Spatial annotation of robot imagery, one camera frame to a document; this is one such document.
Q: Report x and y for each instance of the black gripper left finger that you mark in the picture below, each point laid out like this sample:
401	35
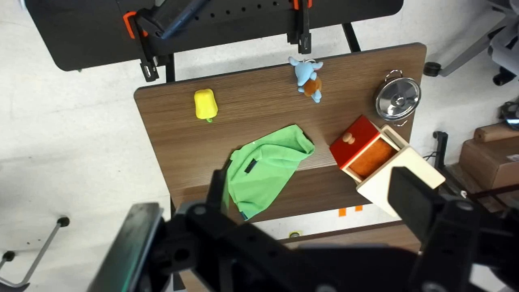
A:
219	194

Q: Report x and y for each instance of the yellow toy bell pepper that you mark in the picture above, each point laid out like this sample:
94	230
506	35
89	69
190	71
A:
204	104

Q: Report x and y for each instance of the grey office chair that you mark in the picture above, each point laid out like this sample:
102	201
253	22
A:
470	32

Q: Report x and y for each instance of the small steel pot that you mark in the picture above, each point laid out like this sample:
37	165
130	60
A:
388	73

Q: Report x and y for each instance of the brown cardboard box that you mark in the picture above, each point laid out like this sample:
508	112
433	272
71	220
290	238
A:
488	155

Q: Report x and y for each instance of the orange floor tape mark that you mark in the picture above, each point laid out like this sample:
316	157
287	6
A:
350	209

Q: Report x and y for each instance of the black stand foot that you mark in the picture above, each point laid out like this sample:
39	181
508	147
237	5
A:
440	147

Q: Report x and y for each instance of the green cloth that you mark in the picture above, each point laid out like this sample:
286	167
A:
264	172

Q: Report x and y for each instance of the wooden table with black frame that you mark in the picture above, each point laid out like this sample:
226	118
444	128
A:
260	102

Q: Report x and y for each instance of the grey metal stand leg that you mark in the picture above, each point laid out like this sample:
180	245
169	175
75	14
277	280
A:
41	251

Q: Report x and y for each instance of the wooden box with red drawer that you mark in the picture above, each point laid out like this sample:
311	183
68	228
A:
410	172

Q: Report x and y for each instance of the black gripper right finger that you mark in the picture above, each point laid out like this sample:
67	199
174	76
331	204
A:
415	194

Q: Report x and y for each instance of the blue plush toy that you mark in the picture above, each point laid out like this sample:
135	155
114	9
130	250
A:
307	74

